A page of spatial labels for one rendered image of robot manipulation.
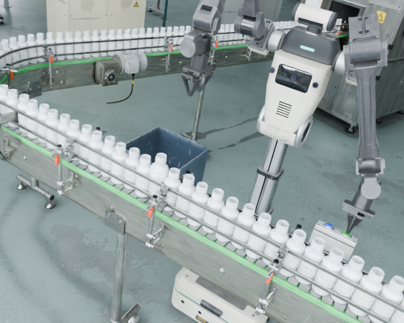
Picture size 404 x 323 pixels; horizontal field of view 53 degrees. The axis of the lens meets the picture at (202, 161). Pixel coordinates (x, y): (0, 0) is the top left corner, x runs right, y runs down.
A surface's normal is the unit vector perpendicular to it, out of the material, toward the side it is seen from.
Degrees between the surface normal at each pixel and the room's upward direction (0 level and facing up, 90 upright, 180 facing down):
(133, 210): 90
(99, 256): 0
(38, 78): 90
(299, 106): 90
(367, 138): 98
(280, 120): 90
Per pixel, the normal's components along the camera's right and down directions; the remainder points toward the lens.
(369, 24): -0.35, -0.40
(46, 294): 0.16, -0.83
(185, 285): -0.12, -0.52
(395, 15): -0.75, 0.24
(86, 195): -0.51, 0.39
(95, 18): 0.65, 0.50
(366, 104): -0.26, 0.60
